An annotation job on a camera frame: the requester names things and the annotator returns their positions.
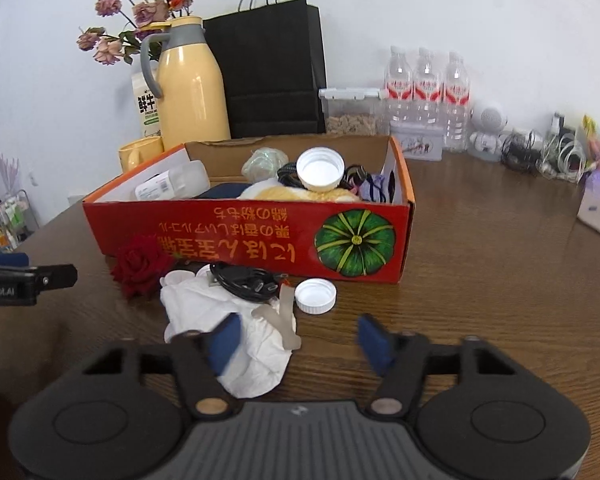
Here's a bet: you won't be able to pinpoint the black charger cable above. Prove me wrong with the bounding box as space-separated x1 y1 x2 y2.
208 261 289 304

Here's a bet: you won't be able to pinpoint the red rose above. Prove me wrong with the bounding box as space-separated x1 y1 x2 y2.
110 236 178 300

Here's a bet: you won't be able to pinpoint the white bottle cap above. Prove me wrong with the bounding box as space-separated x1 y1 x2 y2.
296 146 346 193

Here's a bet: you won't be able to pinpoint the white crumpled cloth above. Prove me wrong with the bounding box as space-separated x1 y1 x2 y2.
159 263 304 400

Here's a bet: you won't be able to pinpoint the red cardboard box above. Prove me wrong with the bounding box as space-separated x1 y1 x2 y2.
83 134 415 284

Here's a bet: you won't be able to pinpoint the navy blue pouch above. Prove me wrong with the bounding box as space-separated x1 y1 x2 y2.
199 182 249 200

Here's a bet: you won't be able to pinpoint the white plastic bottle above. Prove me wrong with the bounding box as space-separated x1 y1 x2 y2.
133 160 211 202

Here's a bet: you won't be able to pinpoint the white yellow plush toy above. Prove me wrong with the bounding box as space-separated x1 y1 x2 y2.
239 178 361 203

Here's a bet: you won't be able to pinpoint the yellow ceramic mug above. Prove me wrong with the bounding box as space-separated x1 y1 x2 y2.
118 136 163 172

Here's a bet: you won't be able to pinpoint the white milk carton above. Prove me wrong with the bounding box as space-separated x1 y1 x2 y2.
132 73 160 138

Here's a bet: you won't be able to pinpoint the water bottle right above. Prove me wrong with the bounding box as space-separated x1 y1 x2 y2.
443 52 470 153

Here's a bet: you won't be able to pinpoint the water bottle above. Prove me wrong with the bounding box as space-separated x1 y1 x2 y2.
385 46 413 122
443 52 470 153
414 47 442 127

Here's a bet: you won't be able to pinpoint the clear seed container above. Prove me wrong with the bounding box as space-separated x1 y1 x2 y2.
318 88 384 136

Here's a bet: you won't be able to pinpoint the white toy robot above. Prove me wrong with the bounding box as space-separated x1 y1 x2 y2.
468 100 508 162

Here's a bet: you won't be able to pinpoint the water bottle middle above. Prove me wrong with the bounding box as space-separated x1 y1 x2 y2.
414 47 442 127

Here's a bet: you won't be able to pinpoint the water bottle left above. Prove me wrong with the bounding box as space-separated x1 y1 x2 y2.
385 46 413 122

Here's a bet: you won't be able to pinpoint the yellow thermos jug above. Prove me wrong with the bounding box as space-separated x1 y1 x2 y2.
140 16 230 151

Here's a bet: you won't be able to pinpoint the colourful snack packets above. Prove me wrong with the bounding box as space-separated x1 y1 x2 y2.
582 115 600 170

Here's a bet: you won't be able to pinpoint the black paper bag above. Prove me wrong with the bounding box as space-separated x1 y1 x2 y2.
204 0 327 139

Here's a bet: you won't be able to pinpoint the dried pink flower bouquet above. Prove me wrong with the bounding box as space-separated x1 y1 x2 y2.
76 0 194 66

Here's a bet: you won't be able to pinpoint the tangled cables pile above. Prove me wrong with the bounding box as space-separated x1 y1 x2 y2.
499 112 589 183

